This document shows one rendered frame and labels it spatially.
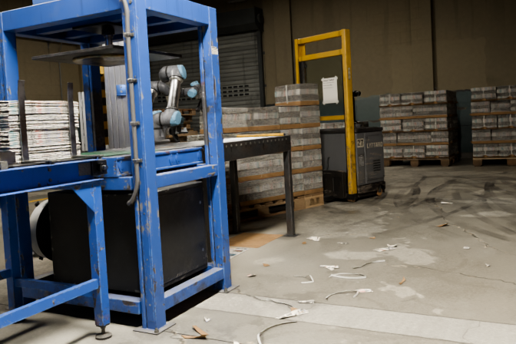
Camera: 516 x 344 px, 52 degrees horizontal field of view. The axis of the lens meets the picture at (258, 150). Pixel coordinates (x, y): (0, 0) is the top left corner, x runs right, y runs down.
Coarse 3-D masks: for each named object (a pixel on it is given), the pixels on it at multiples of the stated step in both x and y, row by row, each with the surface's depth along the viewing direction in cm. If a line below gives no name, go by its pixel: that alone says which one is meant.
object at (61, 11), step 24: (72, 0) 250; (96, 0) 243; (120, 0) 237; (168, 0) 255; (24, 24) 266; (48, 24) 262; (72, 24) 280; (96, 24) 271; (120, 24) 276; (168, 24) 299; (192, 24) 282
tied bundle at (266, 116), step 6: (252, 108) 513; (258, 108) 509; (264, 108) 514; (270, 108) 519; (276, 108) 525; (252, 114) 514; (258, 114) 509; (264, 114) 514; (270, 114) 519; (276, 114) 525; (246, 120) 520; (252, 120) 514; (258, 120) 508; (264, 120) 514; (270, 120) 519; (276, 120) 525; (252, 126) 514
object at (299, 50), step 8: (296, 40) 616; (296, 48) 617; (304, 48) 619; (296, 56) 618; (296, 64) 619; (304, 64) 621; (296, 72) 620; (304, 72) 620; (296, 80) 621; (304, 80) 618
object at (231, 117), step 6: (222, 108) 490; (228, 108) 486; (234, 108) 491; (240, 108) 496; (246, 108) 501; (222, 114) 484; (228, 114) 487; (234, 114) 491; (240, 114) 496; (246, 114) 501; (222, 120) 488; (228, 120) 487; (234, 120) 492; (240, 120) 497; (222, 126) 485; (228, 126) 490; (234, 126) 492; (240, 126) 496; (246, 126) 502; (234, 132) 492; (240, 132) 501
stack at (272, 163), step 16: (240, 160) 494; (256, 160) 507; (272, 160) 520; (240, 176) 494; (240, 192) 495; (256, 192) 507; (272, 192) 521; (240, 208) 495; (256, 208) 507; (304, 208) 550
